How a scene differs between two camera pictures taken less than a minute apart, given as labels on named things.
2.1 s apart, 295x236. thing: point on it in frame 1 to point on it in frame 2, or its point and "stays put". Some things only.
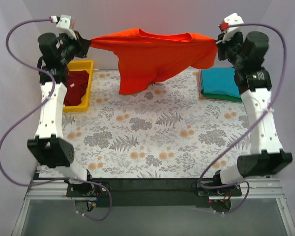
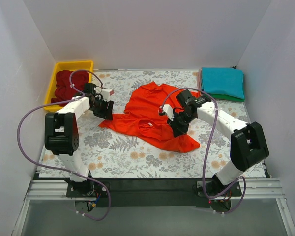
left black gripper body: [78, 44] to [104, 109]
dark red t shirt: [77, 82] stays put
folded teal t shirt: [220, 80] stays put
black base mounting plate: [152, 192] stays put
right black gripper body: [224, 46] to [178, 123]
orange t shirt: [143, 58] to [141, 114]
